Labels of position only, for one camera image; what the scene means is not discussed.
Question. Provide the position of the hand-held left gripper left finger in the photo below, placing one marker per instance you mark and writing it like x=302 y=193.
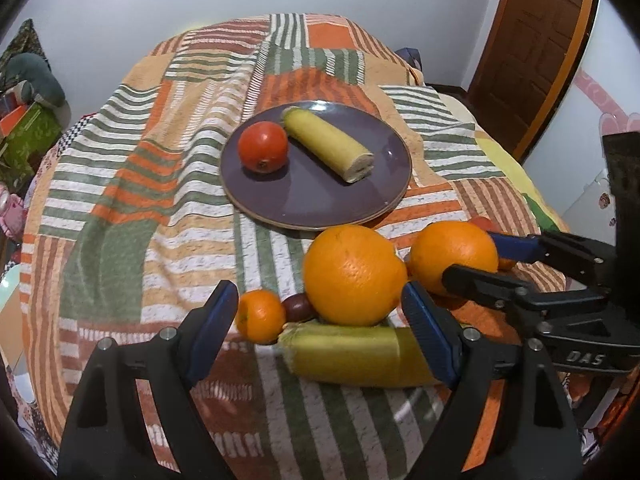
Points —
x=215 y=330

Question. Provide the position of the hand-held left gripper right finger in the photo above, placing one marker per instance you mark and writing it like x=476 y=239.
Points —
x=430 y=330

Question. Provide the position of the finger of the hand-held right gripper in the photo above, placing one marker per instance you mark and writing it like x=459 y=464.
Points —
x=480 y=285
x=515 y=247

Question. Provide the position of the medium orange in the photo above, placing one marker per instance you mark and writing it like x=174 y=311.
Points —
x=450 y=247

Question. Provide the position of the large orange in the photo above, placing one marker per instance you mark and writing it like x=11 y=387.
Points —
x=355 y=275

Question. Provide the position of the purple round plate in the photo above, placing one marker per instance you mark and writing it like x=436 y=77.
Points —
x=310 y=195

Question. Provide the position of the white cabinet with stickers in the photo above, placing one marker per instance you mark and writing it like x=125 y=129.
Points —
x=592 y=205

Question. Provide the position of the small red-orange fruit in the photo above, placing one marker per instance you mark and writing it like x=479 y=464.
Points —
x=481 y=223

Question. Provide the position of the small mandarin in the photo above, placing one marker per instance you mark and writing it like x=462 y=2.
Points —
x=260 y=317

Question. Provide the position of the cut yellow banana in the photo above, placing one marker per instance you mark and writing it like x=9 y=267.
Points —
x=325 y=142
x=350 y=355

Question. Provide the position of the dark red jujube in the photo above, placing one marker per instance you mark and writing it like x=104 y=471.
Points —
x=297 y=308

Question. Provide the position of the yellow bedsheet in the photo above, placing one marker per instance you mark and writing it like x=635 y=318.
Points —
x=500 y=155

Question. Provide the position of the striped patchwork blanket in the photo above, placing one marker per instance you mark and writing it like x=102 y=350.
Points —
x=150 y=210

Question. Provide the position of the brown wooden door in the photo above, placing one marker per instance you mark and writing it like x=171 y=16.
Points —
x=525 y=35

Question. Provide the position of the red tomato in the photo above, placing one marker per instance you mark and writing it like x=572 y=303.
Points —
x=262 y=147

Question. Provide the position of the blue bag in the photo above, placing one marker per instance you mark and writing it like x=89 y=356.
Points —
x=412 y=62

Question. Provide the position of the pink toy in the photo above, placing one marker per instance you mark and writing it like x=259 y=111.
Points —
x=10 y=212

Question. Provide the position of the green box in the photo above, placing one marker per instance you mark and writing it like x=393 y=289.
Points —
x=27 y=135

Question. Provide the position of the grey plush toy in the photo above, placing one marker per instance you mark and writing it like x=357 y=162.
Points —
x=35 y=77

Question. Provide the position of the dark patterned cloth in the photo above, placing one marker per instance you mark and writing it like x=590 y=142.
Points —
x=22 y=42

